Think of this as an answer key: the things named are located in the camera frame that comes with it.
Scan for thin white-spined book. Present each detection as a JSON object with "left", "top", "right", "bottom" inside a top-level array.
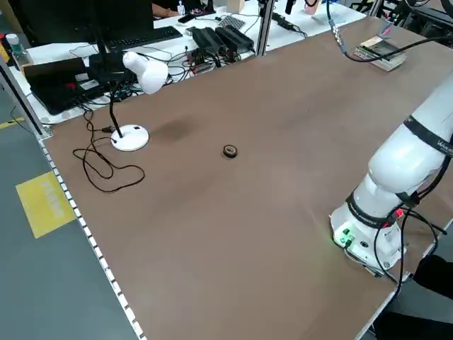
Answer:
[{"left": 371, "top": 58, "right": 407, "bottom": 73}]

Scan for green and white book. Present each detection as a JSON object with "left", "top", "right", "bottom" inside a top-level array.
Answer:
[{"left": 355, "top": 44, "right": 407, "bottom": 68}]

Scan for white desk lamp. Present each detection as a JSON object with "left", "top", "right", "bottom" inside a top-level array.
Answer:
[{"left": 105, "top": 50, "right": 170, "bottom": 152}]

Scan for black finned power supply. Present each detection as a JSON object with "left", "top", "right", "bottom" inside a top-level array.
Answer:
[
  {"left": 214, "top": 25, "right": 256, "bottom": 52},
  {"left": 190, "top": 27, "right": 227, "bottom": 57}
]

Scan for checkerboard plate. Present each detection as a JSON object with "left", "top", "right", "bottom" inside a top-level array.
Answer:
[{"left": 216, "top": 14, "right": 246, "bottom": 31}]

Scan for black keyboard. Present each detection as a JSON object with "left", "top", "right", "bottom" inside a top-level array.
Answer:
[{"left": 105, "top": 25, "right": 184, "bottom": 50}]

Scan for black power adapter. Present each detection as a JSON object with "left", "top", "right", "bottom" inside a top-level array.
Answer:
[{"left": 271, "top": 13, "right": 295, "bottom": 32}]

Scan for yellow floor sticker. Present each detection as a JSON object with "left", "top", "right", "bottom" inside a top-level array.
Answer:
[{"left": 15, "top": 171, "right": 77, "bottom": 240}]

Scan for grey-blue board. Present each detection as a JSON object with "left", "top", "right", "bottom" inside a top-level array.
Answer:
[{"left": 311, "top": 7, "right": 350, "bottom": 26}]

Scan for black flat box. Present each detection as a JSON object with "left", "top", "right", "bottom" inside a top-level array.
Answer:
[{"left": 22, "top": 57, "right": 105, "bottom": 116}]

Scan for black computer monitor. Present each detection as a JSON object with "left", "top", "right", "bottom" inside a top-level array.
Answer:
[{"left": 24, "top": 0, "right": 156, "bottom": 84}]

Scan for person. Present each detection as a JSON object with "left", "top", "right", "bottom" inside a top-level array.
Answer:
[{"left": 412, "top": 253, "right": 453, "bottom": 302}]

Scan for clear water bottle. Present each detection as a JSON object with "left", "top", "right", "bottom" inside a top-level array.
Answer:
[{"left": 4, "top": 33, "right": 30, "bottom": 69}]

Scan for black lamp cable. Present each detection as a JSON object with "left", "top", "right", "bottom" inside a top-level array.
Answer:
[{"left": 72, "top": 106, "right": 146, "bottom": 194}]

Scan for aluminium frame post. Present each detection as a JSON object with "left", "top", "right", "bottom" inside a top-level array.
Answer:
[{"left": 255, "top": 0, "right": 276, "bottom": 57}]

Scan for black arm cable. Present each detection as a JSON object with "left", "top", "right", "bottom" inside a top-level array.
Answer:
[{"left": 326, "top": 0, "right": 453, "bottom": 213}]

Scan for black base cable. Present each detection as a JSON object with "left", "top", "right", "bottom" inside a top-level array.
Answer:
[{"left": 360, "top": 205, "right": 447, "bottom": 284}]

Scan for aluminium corner post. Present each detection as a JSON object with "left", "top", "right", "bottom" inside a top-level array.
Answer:
[{"left": 0, "top": 56, "right": 55, "bottom": 138}]

